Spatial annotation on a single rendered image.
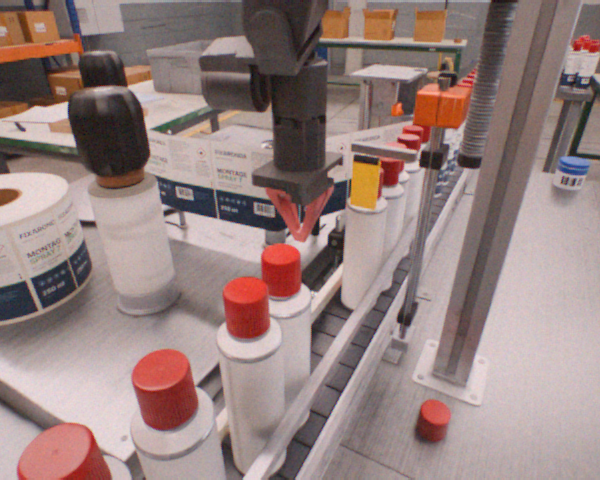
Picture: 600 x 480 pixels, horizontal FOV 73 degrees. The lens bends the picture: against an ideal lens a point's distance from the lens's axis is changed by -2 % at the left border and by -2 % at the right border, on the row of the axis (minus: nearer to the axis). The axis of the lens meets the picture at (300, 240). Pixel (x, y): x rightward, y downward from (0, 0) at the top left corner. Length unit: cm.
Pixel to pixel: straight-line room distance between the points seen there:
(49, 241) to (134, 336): 18
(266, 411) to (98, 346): 30
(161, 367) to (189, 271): 45
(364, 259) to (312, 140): 19
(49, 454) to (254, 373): 14
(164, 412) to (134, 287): 36
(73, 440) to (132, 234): 35
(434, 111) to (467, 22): 757
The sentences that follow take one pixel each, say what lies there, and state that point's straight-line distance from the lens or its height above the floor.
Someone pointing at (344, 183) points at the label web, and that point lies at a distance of 76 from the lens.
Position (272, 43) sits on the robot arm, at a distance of 37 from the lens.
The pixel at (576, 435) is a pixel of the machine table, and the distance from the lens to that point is 61.
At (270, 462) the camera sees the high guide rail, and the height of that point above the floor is 96.
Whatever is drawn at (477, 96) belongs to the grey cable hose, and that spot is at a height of 117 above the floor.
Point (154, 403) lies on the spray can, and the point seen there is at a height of 108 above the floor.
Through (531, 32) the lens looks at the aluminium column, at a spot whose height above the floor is 124.
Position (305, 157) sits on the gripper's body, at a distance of 43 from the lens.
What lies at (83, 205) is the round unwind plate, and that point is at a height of 89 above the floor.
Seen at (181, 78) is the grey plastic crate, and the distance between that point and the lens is 247.
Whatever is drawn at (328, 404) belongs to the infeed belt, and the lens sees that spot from 49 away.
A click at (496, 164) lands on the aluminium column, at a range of 44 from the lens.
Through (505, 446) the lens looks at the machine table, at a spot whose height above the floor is 83.
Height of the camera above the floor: 127
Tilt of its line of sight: 31 degrees down
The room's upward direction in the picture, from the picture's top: straight up
